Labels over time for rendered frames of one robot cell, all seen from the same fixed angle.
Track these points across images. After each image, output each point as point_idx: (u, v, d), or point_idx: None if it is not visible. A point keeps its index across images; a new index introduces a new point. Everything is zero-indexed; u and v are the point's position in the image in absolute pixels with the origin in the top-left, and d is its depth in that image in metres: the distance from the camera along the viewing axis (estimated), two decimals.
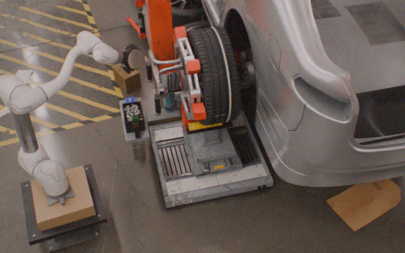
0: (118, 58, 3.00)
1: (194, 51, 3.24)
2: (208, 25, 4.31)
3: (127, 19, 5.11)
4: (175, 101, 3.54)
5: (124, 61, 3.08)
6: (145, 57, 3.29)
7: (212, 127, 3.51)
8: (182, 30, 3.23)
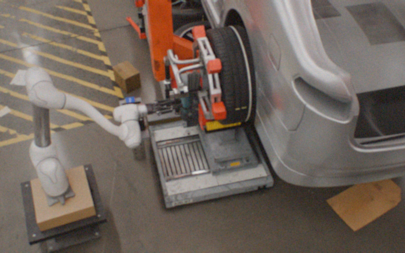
0: None
1: (212, 51, 3.28)
2: (208, 25, 4.31)
3: (127, 19, 5.11)
4: (192, 101, 3.55)
5: None
6: (164, 56, 3.29)
7: (229, 127, 3.51)
8: (201, 29, 3.24)
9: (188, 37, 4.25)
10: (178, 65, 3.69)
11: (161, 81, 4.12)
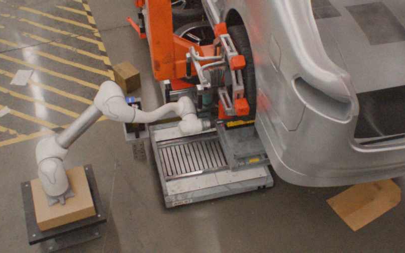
0: (201, 131, 3.29)
1: None
2: (208, 25, 4.31)
3: (127, 19, 5.11)
4: (212, 97, 3.57)
5: None
6: (185, 53, 3.32)
7: (249, 123, 3.54)
8: (222, 26, 3.26)
9: (188, 37, 4.25)
10: (178, 65, 3.69)
11: (161, 81, 4.12)
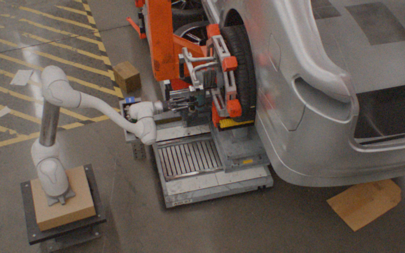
0: None
1: None
2: None
3: (127, 19, 5.11)
4: (205, 98, 3.56)
5: None
6: (178, 54, 3.31)
7: (242, 124, 3.53)
8: (215, 27, 3.25)
9: (188, 37, 4.25)
10: (178, 65, 3.69)
11: (161, 81, 4.12)
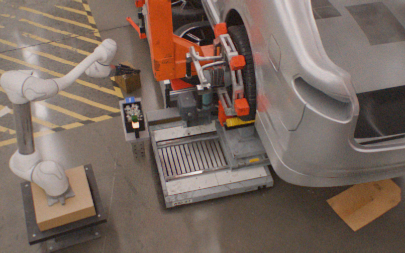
0: None
1: None
2: (208, 25, 4.31)
3: (127, 19, 5.11)
4: (212, 97, 3.57)
5: None
6: (185, 53, 3.31)
7: (249, 123, 3.54)
8: (222, 26, 3.26)
9: (188, 37, 4.25)
10: (178, 65, 3.69)
11: (161, 81, 4.12)
